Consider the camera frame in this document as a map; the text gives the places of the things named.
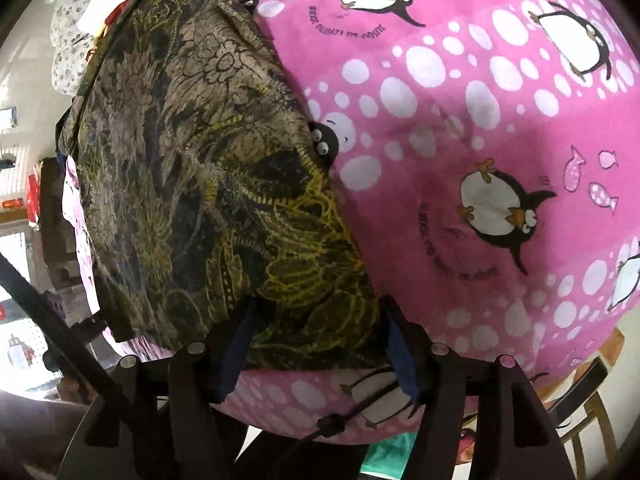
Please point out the white louvred window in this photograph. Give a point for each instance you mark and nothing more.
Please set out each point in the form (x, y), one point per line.
(20, 175)

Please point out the dark floral shirt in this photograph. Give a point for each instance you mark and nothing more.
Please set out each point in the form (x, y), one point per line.
(200, 160)

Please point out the grey floral quilt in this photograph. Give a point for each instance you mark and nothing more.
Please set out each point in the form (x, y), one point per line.
(70, 60)

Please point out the red box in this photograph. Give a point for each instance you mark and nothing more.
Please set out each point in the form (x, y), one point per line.
(33, 195)

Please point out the white bottle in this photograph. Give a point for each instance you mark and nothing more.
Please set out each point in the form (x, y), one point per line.
(18, 355)

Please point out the pink penguin blanket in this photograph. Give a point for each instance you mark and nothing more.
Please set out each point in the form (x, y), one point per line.
(450, 110)

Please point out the wooden chair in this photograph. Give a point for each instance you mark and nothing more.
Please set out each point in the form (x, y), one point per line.
(595, 400)

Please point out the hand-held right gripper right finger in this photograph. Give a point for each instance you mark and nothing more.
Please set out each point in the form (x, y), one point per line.
(402, 360)

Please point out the person's left forearm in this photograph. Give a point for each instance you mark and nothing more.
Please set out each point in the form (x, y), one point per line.
(35, 435)

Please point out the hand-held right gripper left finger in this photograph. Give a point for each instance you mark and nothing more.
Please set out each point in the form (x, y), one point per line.
(235, 355)

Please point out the white pillow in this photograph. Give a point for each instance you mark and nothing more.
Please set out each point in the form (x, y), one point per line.
(97, 12)

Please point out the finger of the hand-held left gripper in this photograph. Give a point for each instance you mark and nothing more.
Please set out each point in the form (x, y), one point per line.
(90, 329)

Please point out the wooden side table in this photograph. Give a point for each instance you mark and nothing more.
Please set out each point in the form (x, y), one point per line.
(52, 220)

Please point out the green cloth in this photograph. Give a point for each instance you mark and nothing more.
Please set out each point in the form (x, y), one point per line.
(395, 455)

